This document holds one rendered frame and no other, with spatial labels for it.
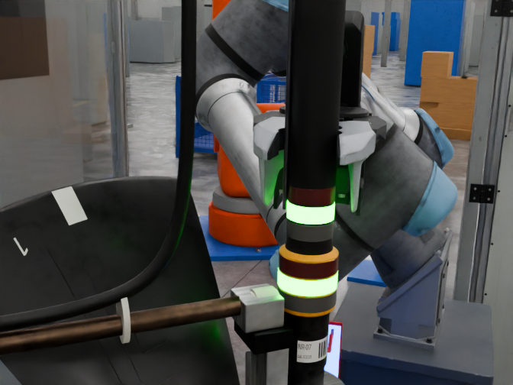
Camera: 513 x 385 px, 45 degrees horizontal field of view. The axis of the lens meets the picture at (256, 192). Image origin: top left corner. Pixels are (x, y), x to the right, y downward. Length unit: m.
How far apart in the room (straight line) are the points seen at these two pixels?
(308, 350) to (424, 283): 0.74
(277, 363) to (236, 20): 0.60
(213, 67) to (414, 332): 0.62
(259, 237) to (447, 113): 5.75
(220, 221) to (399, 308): 3.36
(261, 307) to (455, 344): 0.86
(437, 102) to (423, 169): 9.07
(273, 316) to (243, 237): 4.00
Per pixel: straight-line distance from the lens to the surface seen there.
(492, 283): 2.42
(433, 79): 9.69
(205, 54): 0.95
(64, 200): 0.52
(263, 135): 0.42
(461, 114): 9.71
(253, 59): 0.94
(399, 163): 0.67
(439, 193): 0.69
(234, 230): 4.44
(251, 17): 0.94
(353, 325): 1.29
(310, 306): 0.45
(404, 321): 1.23
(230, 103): 0.89
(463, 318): 1.38
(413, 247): 1.20
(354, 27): 0.50
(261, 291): 0.45
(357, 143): 0.41
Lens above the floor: 1.58
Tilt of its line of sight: 15 degrees down
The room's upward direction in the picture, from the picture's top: 1 degrees clockwise
